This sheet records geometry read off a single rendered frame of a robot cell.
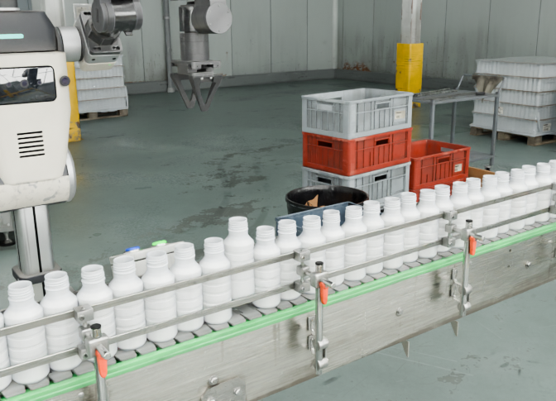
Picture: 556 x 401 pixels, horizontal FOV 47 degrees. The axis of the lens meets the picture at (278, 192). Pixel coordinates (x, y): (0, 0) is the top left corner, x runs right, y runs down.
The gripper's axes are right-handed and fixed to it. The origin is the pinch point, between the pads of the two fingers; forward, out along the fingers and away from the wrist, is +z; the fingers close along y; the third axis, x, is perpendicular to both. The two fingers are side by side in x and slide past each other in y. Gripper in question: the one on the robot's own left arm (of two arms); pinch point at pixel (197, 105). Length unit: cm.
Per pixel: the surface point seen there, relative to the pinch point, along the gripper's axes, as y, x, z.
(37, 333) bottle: -18, 40, 32
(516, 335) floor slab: 59, -206, 138
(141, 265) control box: -2.7, 15.2, 30.7
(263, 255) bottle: -17.3, -4.5, 28.3
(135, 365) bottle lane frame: -21, 25, 42
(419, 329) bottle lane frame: -19, -48, 56
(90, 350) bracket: -26, 34, 33
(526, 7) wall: 647, -1023, -42
